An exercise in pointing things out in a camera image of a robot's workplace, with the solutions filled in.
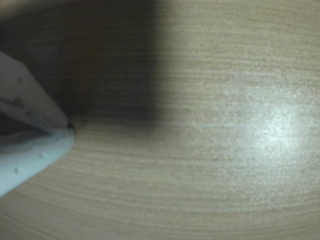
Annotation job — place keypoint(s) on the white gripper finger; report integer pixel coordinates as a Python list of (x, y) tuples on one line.
[(20, 95), (30, 165)]

